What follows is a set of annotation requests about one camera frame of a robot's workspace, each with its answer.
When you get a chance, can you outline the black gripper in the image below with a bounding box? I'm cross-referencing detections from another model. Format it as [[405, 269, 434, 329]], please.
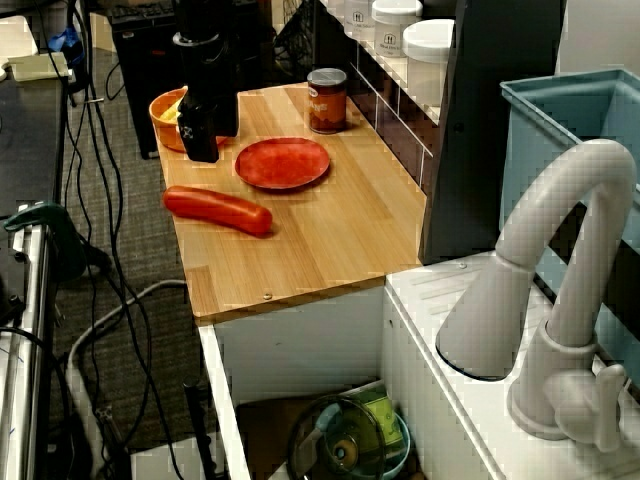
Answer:
[[178, 42, 239, 163]]

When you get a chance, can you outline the red toy sausage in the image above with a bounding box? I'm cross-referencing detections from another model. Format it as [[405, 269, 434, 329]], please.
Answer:
[[162, 185, 274, 237]]

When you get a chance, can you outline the yellow toy corn cob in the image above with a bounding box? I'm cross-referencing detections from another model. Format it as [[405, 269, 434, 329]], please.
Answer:
[[159, 94, 184, 124]]

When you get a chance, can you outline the orange plastic pot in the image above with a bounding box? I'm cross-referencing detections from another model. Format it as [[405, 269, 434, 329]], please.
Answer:
[[148, 87, 231, 154]]

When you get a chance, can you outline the red round plate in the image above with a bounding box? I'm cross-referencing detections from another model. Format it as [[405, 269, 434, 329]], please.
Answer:
[[234, 137, 331, 191]]

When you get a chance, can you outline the black computer tower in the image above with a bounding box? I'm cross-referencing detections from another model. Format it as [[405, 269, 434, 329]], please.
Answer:
[[110, 2, 226, 160]]

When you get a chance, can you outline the toy beans can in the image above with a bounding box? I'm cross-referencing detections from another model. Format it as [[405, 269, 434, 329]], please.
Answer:
[[306, 67, 349, 135]]

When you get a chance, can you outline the blue tape roll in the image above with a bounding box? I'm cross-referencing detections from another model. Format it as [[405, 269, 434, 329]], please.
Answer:
[[49, 27, 86, 66]]

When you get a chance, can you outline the clear plastic jar printed label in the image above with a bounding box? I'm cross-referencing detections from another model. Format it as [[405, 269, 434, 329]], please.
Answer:
[[343, 0, 376, 41]]

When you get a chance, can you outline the dark desk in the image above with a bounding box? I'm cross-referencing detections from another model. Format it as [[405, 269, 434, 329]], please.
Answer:
[[0, 74, 69, 221]]

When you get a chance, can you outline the pale paper pad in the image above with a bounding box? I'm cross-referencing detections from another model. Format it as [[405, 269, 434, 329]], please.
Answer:
[[7, 52, 71, 81]]

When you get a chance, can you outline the green clamp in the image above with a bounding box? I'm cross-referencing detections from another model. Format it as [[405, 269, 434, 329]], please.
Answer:
[[3, 200, 89, 284]]

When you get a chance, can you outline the white lidded jar printed label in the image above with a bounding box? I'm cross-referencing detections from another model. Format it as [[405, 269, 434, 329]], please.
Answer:
[[372, 0, 424, 59]]

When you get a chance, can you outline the white lidded plastic jar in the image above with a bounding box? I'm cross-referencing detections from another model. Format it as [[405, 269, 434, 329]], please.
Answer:
[[402, 18, 456, 109]]

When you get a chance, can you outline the white toy sink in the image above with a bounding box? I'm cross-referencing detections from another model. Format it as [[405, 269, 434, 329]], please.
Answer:
[[197, 252, 640, 480]]

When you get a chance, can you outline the dark tiled backsplash shelf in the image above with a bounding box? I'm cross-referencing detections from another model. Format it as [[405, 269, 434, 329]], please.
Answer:
[[314, 0, 569, 266]]

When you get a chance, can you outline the blue-grey plastic bin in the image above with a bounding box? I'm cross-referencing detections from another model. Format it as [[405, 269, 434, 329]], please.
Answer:
[[499, 68, 640, 386]]

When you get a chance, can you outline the green cup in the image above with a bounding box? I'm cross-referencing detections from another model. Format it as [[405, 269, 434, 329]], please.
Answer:
[[349, 382, 401, 446]]

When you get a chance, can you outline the glass pot lid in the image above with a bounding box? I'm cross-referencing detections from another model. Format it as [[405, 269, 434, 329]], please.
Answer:
[[286, 394, 389, 476]]

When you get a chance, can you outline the light blue bowl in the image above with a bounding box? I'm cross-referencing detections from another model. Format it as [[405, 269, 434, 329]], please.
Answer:
[[382, 412, 412, 479]]

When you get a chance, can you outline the grey toy faucet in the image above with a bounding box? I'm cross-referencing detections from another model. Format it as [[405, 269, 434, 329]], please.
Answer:
[[435, 139, 639, 449]]

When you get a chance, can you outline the black cable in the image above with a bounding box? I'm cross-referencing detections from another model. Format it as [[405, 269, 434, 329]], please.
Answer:
[[29, 0, 186, 480]]

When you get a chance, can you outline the grey hose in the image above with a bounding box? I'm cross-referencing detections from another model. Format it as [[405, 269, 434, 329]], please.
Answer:
[[67, 279, 189, 406]]

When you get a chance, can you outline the black cabinet handle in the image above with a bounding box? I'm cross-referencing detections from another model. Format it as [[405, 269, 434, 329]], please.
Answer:
[[182, 379, 216, 480]]

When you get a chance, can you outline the aluminium frame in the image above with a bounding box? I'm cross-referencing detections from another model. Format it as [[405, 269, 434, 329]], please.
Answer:
[[0, 224, 51, 480]]

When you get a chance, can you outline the light blue utensil handle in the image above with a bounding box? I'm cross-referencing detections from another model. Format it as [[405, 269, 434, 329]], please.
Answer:
[[299, 403, 344, 451]]

